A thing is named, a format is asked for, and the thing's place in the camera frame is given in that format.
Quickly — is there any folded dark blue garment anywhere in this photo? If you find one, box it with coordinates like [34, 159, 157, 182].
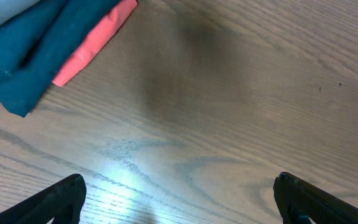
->
[0, 0, 118, 117]

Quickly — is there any folded red garment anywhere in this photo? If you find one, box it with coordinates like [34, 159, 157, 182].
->
[52, 0, 138, 87]

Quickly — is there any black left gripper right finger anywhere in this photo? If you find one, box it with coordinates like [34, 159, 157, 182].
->
[273, 172, 358, 224]

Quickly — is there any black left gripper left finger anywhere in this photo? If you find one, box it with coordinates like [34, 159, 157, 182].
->
[0, 174, 86, 224]

